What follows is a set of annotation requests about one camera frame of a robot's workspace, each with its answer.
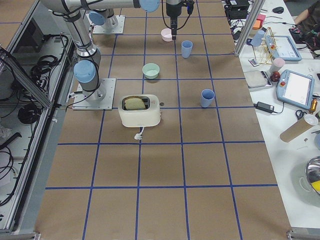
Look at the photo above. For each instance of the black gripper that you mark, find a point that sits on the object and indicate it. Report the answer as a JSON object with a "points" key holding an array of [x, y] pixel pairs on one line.
{"points": [[172, 10]]}

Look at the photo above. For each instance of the blue plastic cup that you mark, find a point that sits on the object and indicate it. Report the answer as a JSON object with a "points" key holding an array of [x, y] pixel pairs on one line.
{"points": [[186, 48], [207, 97]]}

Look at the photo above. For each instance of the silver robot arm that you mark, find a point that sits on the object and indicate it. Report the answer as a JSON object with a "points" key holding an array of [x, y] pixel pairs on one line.
{"points": [[105, 22], [86, 70]]}

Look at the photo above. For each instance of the pink plastic bowl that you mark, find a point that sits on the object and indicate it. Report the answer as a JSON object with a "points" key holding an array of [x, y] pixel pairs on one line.
{"points": [[166, 34]]}

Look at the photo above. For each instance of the green plastic bowl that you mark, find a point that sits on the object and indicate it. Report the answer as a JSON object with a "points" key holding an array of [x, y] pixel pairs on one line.
{"points": [[150, 70]]}

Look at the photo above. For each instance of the bread slice in toaster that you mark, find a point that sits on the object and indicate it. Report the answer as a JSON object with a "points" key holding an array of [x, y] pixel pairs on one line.
{"points": [[134, 103]]}

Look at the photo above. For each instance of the white toaster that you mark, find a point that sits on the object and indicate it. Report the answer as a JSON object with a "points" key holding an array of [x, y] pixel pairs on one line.
{"points": [[148, 117]]}

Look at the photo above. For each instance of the grey kitchen scale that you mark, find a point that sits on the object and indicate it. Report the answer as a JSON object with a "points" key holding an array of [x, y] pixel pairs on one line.
{"points": [[257, 80]]}

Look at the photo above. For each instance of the pink cup on desk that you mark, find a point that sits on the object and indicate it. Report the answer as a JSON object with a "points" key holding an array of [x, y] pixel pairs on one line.
{"points": [[276, 65]]}

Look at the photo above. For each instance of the white toaster plug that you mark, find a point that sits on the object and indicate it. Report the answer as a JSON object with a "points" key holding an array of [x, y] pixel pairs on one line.
{"points": [[139, 136]]}

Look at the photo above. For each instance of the red apple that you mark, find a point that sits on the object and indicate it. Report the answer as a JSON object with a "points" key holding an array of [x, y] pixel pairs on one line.
{"points": [[275, 76]]}

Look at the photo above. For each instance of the black power adapter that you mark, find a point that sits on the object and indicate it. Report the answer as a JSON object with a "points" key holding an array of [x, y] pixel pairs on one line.
{"points": [[264, 107]]}

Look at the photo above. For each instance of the blue teach pendant tablet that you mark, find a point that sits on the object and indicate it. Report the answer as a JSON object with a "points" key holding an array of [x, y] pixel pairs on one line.
{"points": [[296, 89]]}

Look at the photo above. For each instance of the cardboard tube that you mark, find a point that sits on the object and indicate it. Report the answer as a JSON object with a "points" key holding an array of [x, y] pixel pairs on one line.
{"points": [[298, 128]]}

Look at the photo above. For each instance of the steel pot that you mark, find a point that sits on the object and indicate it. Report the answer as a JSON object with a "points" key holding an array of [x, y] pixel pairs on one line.
{"points": [[310, 181]]}

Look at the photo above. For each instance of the aluminium frame post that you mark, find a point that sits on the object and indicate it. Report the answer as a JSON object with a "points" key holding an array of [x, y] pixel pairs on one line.
{"points": [[253, 14]]}

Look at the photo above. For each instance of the gold wire rack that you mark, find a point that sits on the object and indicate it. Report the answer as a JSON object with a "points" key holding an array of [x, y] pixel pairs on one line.
{"points": [[261, 53]]}

